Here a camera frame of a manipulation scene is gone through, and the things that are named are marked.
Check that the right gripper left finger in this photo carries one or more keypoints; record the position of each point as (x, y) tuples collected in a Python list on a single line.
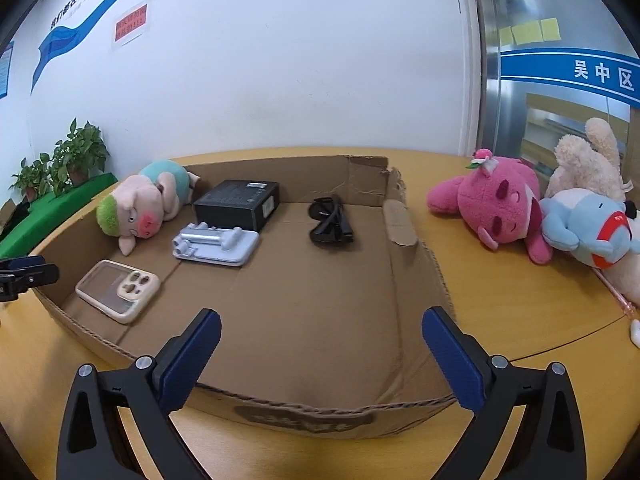
[(93, 441)]

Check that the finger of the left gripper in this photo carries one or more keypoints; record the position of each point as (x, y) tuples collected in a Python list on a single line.
[(18, 263), (36, 275)]

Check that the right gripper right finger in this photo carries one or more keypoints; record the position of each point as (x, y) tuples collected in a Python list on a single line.
[(550, 442)]

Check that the grey folding phone stand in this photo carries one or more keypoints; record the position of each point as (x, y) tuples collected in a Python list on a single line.
[(223, 247)]

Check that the green covered side table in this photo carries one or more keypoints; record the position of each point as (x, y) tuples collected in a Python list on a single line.
[(49, 212)]

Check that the brown cardboard box background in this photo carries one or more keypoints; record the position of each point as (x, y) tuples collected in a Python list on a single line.
[(6, 212)]

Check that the left potted green plant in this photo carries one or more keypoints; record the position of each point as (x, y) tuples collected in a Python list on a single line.
[(33, 181)]

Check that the potted green plant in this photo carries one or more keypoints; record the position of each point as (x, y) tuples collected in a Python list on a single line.
[(77, 157), (33, 181)]

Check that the right potted green plant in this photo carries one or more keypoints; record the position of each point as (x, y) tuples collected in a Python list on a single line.
[(77, 157)]

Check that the pink pig plush toy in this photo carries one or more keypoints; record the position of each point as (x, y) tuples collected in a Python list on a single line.
[(139, 206)]

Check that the white earbuds case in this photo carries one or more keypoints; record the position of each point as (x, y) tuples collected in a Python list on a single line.
[(634, 332)]

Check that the black product box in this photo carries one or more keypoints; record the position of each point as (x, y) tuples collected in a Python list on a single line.
[(241, 204)]

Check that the blue elephant plush toy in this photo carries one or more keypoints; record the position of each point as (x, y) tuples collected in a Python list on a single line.
[(591, 227)]

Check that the pink bear plush toy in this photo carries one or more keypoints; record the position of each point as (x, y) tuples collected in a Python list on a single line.
[(499, 200)]

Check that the shallow cardboard box tray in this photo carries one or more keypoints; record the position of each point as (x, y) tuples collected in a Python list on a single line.
[(316, 339)]

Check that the cream bunny plush toy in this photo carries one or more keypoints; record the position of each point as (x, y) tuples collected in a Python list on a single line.
[(593, 162)]

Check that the black sunglasses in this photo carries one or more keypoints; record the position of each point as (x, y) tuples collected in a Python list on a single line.
[(333, 226)]

